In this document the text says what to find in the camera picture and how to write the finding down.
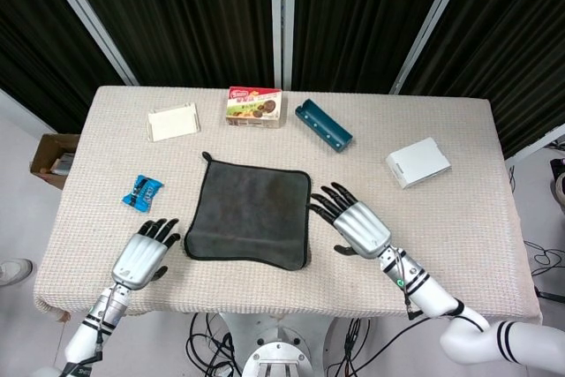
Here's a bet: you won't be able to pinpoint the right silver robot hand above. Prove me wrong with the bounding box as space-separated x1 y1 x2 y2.
310 181 393 260

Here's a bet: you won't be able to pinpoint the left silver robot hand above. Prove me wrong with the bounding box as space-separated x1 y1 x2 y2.
109 217 181 290

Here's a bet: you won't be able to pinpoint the dark grey green cloth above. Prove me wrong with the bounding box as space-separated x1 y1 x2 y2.
183 151 313 271

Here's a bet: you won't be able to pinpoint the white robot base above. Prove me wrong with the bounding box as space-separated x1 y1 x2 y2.
218 313 336 377

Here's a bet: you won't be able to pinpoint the blue snack packet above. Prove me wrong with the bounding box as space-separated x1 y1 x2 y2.
122 174 164 213

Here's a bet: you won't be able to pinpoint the white box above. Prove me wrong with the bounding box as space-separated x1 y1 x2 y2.
386 137 452 191

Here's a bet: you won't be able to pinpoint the teal plastic holder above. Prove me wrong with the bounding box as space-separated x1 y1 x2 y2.
294 98 354 155

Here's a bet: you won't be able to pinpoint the beige woven tablecloth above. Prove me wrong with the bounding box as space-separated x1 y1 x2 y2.
34 85 543 325

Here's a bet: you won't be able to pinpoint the white shoe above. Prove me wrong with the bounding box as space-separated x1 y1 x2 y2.
0 258 34 287

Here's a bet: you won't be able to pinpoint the brown cardboard box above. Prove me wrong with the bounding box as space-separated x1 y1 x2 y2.
29 132 81 191

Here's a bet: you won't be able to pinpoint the white plastic holder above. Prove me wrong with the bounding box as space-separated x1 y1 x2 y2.
147 102 203 143

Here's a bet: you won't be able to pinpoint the cookie box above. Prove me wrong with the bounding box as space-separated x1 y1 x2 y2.
224 87 283 130

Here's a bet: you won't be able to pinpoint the grey shoe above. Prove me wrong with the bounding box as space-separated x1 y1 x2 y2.
553 172 565 208

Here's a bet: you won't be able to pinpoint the black curtain panel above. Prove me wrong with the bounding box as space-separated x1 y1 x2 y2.
402 0 565 160
0 0 125 134
59 0 275 87
293 0 456 94

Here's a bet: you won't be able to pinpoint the black floor cable bundle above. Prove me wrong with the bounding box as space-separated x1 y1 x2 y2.
188 313 244 377

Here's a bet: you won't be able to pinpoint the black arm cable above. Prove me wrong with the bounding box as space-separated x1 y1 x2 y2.
387 301 491 351

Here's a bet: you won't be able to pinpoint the thin black floor cables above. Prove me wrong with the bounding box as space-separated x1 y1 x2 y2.
524 239 565 301

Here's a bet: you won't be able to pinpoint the white frame post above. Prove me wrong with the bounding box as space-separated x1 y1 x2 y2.
34 0 140 87
269 0 296 91
390 0 476 95

